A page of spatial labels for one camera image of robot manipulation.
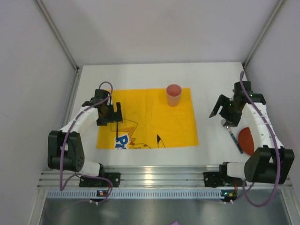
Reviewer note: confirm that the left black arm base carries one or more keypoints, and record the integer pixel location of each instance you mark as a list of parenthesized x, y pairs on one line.
[(113, 177)]

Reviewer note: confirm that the perforated cable duct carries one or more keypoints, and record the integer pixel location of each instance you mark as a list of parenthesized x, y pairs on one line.
[(145, 194)]

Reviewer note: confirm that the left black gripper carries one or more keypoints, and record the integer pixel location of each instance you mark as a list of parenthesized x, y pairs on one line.
[(112, 117)]

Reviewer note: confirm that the fork with dark handle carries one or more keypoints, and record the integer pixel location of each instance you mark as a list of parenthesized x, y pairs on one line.
[(117, 130)]

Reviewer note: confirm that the red plastic plate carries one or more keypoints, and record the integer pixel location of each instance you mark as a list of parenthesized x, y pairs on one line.
[(245, 141)]

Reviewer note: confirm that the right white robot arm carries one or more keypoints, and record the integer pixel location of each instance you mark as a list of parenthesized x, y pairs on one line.
[(271, 161)]

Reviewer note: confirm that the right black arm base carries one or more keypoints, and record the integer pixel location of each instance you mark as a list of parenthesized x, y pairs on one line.
[(220, 179)]

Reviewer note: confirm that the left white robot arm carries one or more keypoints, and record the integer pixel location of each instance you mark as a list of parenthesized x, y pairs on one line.
[(65, 147)]

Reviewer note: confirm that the aluminium mounting rail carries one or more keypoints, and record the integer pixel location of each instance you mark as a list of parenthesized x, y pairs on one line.
[(142, 177)]

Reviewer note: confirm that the pink plastic cup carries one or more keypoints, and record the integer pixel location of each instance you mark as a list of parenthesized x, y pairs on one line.
[(173, 92)]

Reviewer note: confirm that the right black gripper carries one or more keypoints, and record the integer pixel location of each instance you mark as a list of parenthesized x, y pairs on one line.
[(225, 108)]

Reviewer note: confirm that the yellow cartoon placemat cloth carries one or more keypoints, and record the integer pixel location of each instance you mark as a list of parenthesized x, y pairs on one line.
[(149, 122)]

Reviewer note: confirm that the spoon with teal handle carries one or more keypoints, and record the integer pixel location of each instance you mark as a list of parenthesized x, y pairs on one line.
[(234, 137)]

